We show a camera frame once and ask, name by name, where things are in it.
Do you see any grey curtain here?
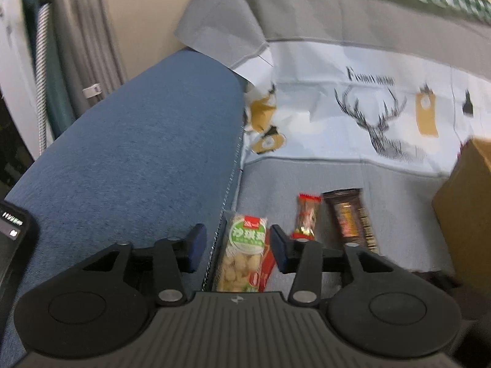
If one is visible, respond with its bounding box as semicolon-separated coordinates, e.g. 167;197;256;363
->
50;0;128;117

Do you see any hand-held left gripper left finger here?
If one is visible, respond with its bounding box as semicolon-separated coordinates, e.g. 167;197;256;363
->
82;223;208;308

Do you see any green label snack packet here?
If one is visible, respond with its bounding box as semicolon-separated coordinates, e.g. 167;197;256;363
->
213;211;277;293

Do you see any grey deer printed blanket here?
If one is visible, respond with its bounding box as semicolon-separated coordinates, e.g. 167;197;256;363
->
176;0;491;294

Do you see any cardboard box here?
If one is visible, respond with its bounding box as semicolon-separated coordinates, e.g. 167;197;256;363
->
433;137;491;288

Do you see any white ribbed hose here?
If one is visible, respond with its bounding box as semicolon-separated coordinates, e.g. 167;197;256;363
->
36;3;53;156

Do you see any black smartphone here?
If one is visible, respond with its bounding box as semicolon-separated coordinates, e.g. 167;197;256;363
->
0;199;38;288

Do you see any brown snack bar packet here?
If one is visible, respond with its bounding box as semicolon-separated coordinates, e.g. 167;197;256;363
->
321;189;380;255

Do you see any red candy packet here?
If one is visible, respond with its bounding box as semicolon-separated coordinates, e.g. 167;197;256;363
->
292;193;322;240

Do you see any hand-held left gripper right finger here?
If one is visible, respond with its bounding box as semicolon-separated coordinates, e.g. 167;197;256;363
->
269;224;407;308

